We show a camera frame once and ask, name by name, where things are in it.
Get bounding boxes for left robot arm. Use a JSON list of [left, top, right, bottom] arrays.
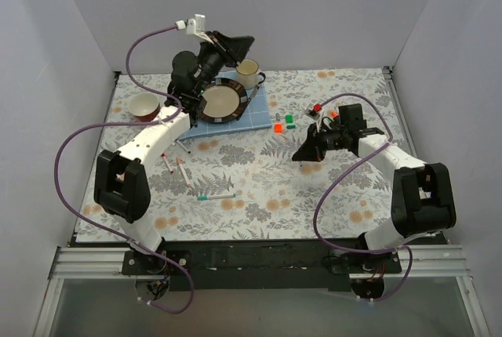
[[94, 31, 255, 274]]

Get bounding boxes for pink pen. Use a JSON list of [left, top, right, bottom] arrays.
[[176, 158, 191, 187]]

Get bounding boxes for purple cable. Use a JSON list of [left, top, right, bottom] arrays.
[[53, 25, 196, 314], [313, 92, 413, 303]]

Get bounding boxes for dark rimmed plate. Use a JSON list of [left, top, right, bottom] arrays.
[[200, 78, 250, 124]]

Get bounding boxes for teal ended white pen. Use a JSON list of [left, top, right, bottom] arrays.
[[197, 193, 236, 201]]

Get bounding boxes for red bowl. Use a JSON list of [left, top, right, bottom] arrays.
[[128, 92, 160, 122]]

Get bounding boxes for aluminium frame rail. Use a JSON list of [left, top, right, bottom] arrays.
[[34, 245, 490, 336]]

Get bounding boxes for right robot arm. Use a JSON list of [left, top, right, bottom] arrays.
[[292, 103, 457, 273]]

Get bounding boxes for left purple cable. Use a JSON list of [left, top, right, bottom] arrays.
[[53, 25, 196, 314]]

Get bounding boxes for metal knife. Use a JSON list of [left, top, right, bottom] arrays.
[[249, 85, 260, 99]]

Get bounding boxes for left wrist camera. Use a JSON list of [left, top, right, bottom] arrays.
[[175, 14, 213, 44]]

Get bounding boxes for red white pen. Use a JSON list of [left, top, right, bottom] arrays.
[[161, 153, 174, 174]]

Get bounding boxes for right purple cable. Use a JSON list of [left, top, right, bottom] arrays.
[[313, 92, 413, 303]]

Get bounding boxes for cream enamel mug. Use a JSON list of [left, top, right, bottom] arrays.
[[235, 59, 266, 90]]

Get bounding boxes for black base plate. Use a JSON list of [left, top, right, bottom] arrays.
[[121, 239, 402, 292]]

